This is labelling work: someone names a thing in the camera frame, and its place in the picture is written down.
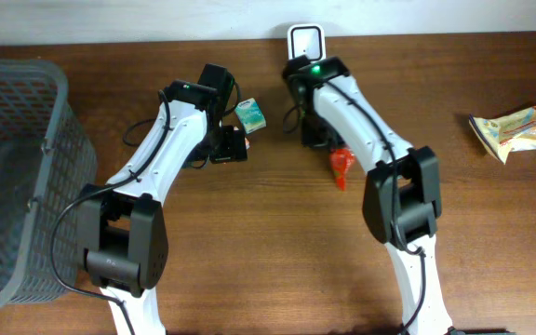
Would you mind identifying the yellow chips bag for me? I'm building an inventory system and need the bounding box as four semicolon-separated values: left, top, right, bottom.
468;105;536;164

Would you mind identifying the white barcode scanner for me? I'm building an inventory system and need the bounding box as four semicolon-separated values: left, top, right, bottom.
287;23;327;62

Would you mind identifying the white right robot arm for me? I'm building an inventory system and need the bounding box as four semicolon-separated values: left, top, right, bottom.
282;56;453;334

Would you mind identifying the green small box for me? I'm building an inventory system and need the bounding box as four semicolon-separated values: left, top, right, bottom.
235;98;266;134

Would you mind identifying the grey plastic basket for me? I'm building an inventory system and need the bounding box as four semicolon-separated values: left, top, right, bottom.
0;60;98;309

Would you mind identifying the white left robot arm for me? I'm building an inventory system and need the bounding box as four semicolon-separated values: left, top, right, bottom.
76;63;247;334

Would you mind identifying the red snack bag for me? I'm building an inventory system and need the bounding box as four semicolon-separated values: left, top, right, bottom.
329;147;355;191

